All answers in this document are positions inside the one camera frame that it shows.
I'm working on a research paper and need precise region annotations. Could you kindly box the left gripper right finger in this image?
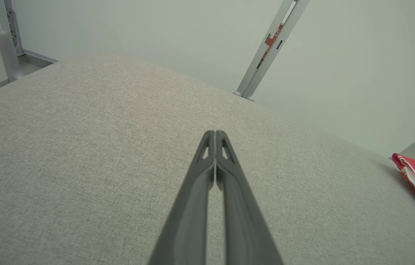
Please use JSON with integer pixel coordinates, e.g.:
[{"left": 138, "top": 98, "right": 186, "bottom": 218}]
[{"left": 215, "top": 130, "right": 284, "bottom": 265}]

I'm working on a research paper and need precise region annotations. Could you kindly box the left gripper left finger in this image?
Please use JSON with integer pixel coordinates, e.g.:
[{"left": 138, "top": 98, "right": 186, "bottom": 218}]
[{"left": 148, "top": 130, "right": 216, "bottom": 265}]

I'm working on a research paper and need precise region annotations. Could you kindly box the grey double partition post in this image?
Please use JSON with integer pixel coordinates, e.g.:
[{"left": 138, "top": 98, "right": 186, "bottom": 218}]
[{"left": 233, "top": 0, "right": 311, "bottom": 102}]

